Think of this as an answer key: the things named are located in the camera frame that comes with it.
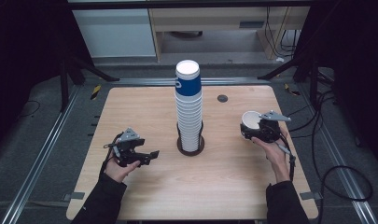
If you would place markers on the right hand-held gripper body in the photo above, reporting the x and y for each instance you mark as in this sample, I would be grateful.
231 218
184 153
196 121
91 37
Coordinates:
269 132

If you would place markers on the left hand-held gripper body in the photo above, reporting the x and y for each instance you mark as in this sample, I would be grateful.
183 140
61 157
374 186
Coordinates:
126 154

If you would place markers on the blue and white paper cup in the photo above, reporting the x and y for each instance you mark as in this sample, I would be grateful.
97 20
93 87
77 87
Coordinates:
250 119

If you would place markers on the black cup stack base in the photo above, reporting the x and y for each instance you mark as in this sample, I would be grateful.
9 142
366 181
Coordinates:
191 153

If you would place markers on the stack of paper cups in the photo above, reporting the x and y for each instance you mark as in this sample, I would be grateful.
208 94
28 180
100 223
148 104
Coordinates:
188 118

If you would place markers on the person's left hand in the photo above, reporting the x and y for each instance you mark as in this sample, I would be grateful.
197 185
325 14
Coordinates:
116 174

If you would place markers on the person's right hand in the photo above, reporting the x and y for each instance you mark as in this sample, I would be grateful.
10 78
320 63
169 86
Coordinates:
275 158

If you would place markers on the black metal stand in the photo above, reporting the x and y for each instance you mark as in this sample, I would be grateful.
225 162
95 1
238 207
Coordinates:
64 84
283 67

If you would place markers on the small white plug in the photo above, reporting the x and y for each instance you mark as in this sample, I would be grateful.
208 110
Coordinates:
280 59

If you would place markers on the white cabinet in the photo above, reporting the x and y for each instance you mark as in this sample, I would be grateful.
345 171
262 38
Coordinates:
115 32

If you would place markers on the black curtain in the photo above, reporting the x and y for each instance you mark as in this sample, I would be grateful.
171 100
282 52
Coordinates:
21 46
357 46

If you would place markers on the long metal floor rail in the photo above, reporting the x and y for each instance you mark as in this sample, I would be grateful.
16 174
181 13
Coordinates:
37 161
342 165
146 81

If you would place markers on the grey table corner bracket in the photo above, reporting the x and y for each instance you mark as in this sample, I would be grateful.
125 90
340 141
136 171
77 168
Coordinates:
310 195
74 196

